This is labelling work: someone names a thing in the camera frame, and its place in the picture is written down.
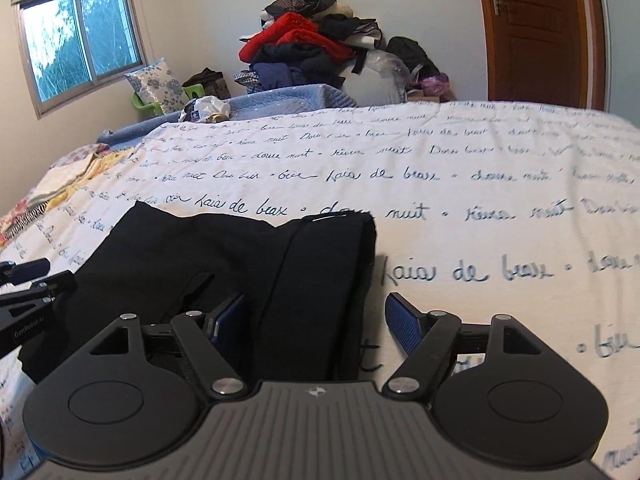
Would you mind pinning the purple plastic bag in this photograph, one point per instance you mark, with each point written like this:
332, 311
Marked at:
434, 85

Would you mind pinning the white crumpled plastic bag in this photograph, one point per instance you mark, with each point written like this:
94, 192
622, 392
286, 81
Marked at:
210, 109

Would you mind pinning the black bag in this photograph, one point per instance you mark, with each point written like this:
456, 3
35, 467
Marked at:
412, 57

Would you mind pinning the brown wooden door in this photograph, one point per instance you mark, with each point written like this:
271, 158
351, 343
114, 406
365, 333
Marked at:
540, 35

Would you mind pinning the sliding glass window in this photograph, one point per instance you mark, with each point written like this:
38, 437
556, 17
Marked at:
75, 45

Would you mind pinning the clear plastic bag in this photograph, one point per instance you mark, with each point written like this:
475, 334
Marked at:
390, 75

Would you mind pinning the green plastic stool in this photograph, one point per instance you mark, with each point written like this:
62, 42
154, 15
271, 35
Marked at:
192, 90

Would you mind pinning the black pants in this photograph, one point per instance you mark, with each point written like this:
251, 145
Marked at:
250, 260

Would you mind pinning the colourful floral quilt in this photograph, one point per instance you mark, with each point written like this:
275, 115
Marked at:
60, 180

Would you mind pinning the blue floral pillow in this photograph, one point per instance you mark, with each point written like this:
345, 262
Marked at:
157, 85

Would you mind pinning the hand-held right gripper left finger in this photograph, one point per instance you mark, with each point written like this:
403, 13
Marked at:
227, 322

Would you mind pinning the pile of clothes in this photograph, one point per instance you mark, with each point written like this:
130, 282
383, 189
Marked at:
300, 45

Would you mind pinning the light blue quilted blanket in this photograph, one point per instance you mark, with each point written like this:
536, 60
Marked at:
300, 102

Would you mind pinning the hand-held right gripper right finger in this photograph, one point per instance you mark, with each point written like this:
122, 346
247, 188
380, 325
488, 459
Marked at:
405, 322

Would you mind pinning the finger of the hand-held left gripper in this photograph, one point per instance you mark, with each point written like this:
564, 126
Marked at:
50, 287
25, 270

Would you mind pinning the frosted glass sliding wardrobe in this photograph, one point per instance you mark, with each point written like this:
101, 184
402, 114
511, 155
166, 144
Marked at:
622, 35

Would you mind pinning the brown bag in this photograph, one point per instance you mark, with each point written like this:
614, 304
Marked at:
210, 82

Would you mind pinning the white script-printed bedspread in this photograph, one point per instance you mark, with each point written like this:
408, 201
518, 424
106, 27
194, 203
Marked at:
475, 195

